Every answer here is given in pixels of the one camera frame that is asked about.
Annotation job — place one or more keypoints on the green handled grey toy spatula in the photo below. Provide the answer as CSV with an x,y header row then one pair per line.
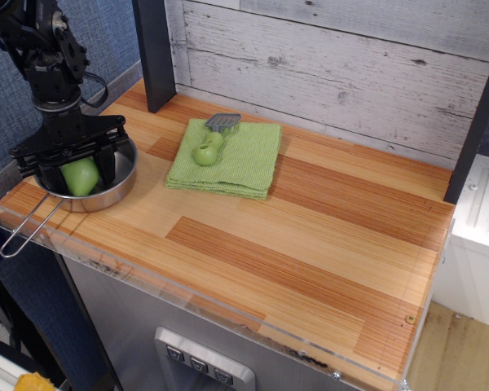
x,y
207,153

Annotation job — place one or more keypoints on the clear acrylic table guard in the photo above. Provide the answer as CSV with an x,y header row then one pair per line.
x,y
324,285

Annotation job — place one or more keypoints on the dark left frame post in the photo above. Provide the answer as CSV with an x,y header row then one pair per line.
x,y
155,52

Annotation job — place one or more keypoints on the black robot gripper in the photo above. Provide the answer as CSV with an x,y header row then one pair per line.
x,y
66,137

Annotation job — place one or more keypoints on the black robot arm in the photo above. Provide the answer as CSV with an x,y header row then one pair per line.
x,y
41,45

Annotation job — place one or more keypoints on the green folded cloth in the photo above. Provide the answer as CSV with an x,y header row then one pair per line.
x,y
244,167

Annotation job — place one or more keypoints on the dark right frame post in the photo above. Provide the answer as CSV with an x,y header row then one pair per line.
x,y
469,149

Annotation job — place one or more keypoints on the white aluminium side block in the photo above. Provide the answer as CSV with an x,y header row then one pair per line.
x,y
462,280

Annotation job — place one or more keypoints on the silver button control panel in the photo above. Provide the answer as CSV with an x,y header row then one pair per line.
x,y
188,365

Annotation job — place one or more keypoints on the stainless steel pan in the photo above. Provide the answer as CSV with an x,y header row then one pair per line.
x,y
102,196

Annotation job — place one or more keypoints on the stainless steel cabinet front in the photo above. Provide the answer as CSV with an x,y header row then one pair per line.
x,y
291,342

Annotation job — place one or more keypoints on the dark frame post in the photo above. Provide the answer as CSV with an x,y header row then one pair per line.
x,y
469,149
155,52

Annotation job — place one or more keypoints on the green plastic toy pear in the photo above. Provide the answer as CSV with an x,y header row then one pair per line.
x,y
81,176

